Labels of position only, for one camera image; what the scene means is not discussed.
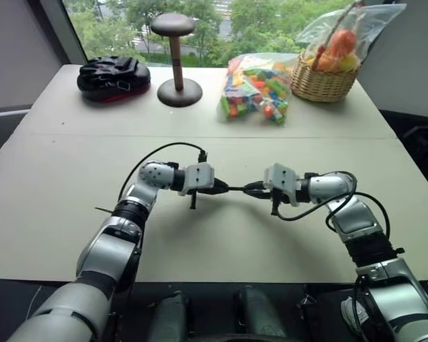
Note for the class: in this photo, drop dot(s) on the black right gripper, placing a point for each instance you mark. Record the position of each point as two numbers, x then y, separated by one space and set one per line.
275 204

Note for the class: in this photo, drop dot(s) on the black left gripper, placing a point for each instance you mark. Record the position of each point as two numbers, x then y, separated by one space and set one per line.
192 199

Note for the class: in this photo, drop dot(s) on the black marker pen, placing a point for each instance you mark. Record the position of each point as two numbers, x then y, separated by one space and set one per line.
235 187

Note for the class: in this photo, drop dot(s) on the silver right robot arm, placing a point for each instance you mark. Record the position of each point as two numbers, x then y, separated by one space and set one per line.
385 285

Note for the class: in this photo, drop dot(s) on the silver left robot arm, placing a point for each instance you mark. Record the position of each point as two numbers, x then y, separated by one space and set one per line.
103 249

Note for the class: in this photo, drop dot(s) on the bag of colourful building blocks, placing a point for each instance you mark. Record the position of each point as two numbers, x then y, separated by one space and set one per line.
257 92

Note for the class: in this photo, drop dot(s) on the brown wooden hat stand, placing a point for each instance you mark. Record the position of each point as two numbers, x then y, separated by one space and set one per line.
178 71

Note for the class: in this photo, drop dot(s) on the woven wicker basket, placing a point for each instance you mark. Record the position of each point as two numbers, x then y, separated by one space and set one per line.
321 82

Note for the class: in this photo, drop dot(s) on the yellow toy fruit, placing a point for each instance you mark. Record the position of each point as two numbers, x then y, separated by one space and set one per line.
349 63

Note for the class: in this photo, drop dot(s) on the orange toy fruit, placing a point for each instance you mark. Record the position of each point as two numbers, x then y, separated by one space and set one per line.
342 42

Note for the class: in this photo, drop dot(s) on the clear plastic bag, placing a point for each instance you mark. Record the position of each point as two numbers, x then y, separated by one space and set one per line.
374 25

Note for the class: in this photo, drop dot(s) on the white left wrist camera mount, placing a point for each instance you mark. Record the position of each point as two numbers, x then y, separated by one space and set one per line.
199 175

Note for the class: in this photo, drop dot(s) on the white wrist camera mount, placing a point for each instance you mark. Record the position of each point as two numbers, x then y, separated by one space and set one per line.
281 178
199 175

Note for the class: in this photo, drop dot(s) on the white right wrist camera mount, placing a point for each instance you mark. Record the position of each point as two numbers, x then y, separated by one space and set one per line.
281 178

